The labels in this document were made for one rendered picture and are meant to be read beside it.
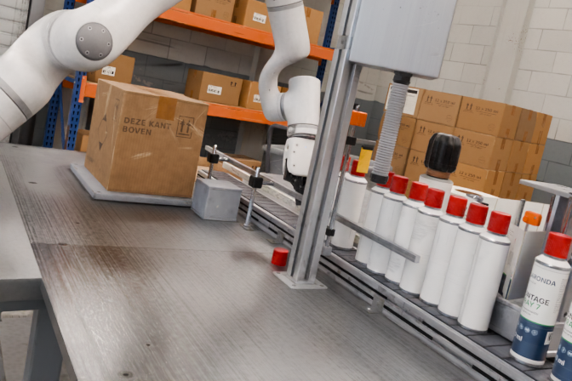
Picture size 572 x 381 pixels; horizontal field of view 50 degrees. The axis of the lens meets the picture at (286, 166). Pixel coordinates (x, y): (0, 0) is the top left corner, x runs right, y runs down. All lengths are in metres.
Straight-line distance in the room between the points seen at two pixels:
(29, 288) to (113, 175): 0.63
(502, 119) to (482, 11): 2.34
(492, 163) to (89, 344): 4.10
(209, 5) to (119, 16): 4.05
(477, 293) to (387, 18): 0.51
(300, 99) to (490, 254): 0.71
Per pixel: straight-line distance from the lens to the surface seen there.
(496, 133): 4.70
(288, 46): 1.53
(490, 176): 4.76
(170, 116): 1.67
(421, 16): 1.16
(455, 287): 1.12
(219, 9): 5.34
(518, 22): 6.51
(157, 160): 1.68
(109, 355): 0.87
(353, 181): 1.36
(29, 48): 1.32
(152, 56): 5.90
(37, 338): 1.30
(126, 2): 1.29
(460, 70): 6.83
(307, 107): 1.56
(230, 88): 5.44
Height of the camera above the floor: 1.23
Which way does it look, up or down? 8 degrees down
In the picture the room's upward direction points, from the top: 12 degrees clockwise
